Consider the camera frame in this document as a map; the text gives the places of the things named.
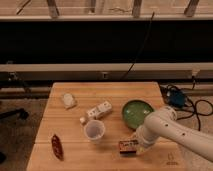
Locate orange black eraser box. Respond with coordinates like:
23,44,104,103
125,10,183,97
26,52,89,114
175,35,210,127
118,140,138,154

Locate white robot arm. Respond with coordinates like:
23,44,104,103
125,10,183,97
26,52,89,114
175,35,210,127
135,106,213,162

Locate green ceramic bowl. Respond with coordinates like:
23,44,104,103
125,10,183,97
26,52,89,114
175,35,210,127
122,100,154,130

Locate white ceramic cup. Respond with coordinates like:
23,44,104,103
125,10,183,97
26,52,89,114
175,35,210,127
84,120,106,144

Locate white power strip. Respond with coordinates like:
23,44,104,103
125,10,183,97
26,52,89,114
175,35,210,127
87,101,112,119

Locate blue device on floor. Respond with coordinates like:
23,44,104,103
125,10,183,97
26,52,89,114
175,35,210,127
167,91,186,107

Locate small white cube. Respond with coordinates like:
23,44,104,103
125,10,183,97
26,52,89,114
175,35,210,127
79,117,87,125

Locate dark red snack packet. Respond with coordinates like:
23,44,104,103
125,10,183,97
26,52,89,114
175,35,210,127
51,134,64,161

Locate clear wrapped white packet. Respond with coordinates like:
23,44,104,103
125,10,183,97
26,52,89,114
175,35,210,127
62,93,77,109

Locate black chair base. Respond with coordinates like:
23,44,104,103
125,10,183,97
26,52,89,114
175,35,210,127
0,108,29,120

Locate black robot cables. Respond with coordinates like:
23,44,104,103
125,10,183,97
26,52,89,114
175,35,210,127
159,75,213,132

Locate black hanging cable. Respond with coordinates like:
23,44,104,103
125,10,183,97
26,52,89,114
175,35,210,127
119,11,156,81

